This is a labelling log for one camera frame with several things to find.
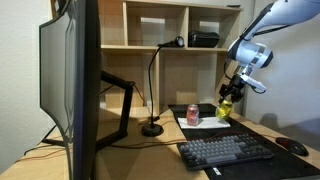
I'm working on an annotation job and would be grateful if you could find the wooden shelf unit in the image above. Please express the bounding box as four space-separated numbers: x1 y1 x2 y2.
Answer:
98 0 242 114

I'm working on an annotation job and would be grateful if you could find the yellow soda can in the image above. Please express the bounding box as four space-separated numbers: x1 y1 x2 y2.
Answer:
216 99 233 120

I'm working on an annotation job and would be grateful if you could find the black gooseneck desk lamp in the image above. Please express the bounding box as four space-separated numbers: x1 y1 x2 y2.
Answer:
141 36 184 137

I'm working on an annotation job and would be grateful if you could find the black desk mat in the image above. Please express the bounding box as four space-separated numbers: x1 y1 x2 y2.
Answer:
177 119 320 180

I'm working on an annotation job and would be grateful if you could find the black curved monitor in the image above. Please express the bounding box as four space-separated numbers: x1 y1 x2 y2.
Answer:
39 0 101 180

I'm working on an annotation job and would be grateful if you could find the white folded paper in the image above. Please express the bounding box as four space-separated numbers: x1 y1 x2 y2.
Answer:
178 117 230 129

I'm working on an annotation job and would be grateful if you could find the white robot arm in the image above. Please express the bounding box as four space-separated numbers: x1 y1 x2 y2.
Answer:
219 0 320 103

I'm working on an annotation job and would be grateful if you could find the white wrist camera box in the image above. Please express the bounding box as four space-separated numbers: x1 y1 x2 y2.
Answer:
241 75 266 92

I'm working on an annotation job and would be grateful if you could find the pink soda can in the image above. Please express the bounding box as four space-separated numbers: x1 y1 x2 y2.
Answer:
186 104 199 126

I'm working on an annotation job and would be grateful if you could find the black monitor stand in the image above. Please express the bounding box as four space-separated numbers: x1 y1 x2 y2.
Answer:
40 69 135 151

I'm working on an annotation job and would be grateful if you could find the black computer mouse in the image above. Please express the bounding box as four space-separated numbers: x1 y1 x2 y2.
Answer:
275 137 309 157

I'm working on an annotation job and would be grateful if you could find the wooden desk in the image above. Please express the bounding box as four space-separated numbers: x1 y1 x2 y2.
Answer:
0 112 319 180

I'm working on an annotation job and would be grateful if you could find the black pouch on shelf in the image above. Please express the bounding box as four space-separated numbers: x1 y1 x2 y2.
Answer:
188 30 220 48

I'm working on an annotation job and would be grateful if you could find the grey mechanical keyboard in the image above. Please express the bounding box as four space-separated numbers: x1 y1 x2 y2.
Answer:
177 134 274 170

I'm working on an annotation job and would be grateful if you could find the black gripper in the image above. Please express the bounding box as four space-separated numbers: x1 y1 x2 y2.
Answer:
219 75 245 103

